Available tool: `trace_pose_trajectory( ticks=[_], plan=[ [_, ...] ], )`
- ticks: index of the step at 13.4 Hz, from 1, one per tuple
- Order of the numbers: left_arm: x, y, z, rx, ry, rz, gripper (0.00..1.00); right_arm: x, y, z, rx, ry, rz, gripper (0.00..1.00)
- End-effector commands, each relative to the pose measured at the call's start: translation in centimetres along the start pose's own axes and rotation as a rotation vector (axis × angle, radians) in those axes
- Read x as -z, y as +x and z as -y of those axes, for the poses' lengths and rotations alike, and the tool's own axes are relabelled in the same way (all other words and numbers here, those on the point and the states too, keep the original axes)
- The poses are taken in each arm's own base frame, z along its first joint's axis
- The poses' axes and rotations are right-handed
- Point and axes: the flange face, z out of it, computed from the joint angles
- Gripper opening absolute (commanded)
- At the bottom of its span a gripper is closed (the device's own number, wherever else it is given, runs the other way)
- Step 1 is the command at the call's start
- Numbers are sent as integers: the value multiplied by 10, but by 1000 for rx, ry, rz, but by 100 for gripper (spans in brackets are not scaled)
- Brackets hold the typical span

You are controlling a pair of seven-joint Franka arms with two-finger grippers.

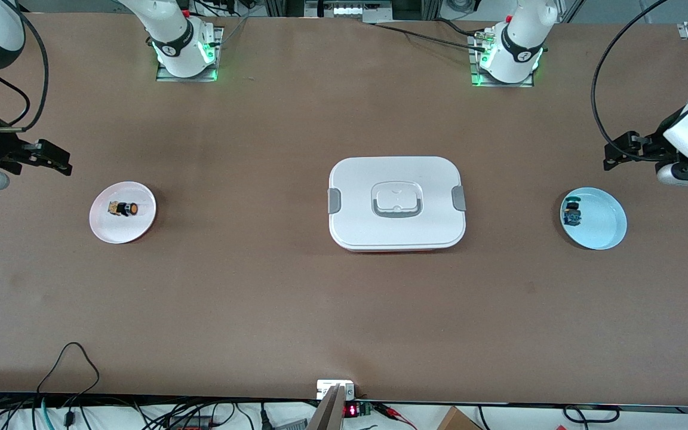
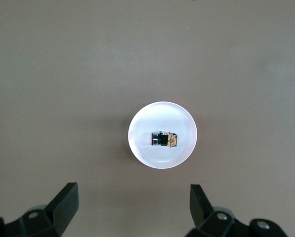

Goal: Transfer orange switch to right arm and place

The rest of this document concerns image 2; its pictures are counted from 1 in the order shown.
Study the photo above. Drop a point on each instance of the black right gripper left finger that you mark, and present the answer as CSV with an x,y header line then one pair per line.
x,y
63,207

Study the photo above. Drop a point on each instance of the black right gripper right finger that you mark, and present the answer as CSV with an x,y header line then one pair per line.
x,y
202,209

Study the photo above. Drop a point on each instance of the orange push-button switch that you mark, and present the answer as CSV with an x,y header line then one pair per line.
x,y
165,139

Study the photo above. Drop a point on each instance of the pink round plate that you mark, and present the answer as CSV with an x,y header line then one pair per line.
x,y
162,113

